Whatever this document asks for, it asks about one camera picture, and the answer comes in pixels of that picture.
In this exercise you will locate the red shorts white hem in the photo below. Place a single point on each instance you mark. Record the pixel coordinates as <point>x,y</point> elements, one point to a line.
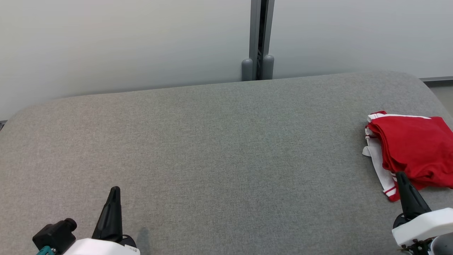
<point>414,148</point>

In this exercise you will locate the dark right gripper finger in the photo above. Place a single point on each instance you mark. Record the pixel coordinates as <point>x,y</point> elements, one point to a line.
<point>406,205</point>
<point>417,205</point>

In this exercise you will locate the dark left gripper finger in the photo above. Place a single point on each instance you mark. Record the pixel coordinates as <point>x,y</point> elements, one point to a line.
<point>116,223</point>
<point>104,226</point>

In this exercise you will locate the grey partition post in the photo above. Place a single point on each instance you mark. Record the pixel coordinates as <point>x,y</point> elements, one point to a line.
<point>262,35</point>

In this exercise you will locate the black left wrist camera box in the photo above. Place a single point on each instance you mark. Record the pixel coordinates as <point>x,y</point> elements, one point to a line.
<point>55,235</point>

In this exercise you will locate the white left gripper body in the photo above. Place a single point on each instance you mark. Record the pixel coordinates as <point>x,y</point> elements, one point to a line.
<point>102,248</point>

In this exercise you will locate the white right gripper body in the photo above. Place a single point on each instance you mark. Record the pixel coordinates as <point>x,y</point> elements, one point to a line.
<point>424,226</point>

